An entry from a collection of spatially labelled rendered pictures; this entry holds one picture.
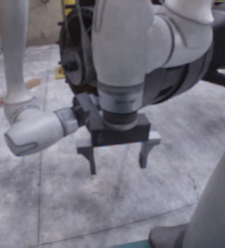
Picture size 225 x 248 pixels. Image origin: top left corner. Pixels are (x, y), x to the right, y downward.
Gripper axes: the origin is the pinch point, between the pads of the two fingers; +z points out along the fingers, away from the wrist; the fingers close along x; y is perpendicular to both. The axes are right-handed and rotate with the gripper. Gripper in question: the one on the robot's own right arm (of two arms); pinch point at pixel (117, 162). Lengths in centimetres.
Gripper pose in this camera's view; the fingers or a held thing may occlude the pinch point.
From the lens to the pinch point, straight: 48.7
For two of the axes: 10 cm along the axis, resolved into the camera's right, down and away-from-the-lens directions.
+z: 0.0, 8.3, 5.6
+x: 9.8, -0.9, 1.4
